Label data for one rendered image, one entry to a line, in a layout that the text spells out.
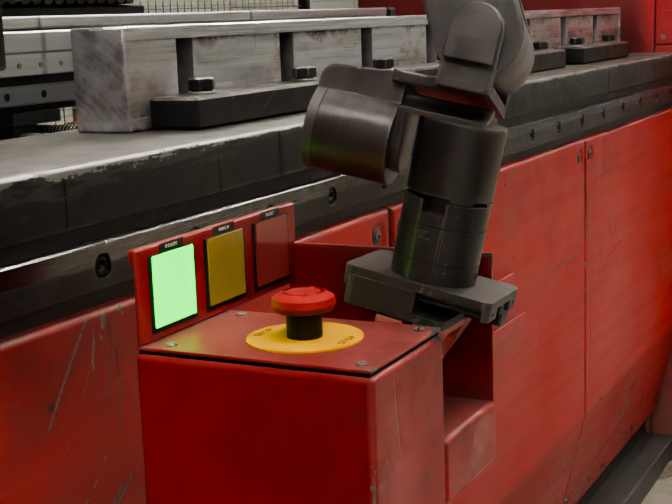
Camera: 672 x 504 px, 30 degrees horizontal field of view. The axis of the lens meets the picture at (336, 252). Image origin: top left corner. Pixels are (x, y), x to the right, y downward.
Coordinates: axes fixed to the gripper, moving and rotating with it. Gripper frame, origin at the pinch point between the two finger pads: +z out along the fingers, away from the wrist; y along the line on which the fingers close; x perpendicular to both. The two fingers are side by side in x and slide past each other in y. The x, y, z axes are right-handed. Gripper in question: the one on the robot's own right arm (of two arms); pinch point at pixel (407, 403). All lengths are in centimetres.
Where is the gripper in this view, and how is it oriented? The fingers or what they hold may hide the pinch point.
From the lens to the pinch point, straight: 85.8
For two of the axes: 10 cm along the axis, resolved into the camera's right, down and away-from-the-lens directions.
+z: -1.7, 9.6, 2.4
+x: -4.1, 1.5, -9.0
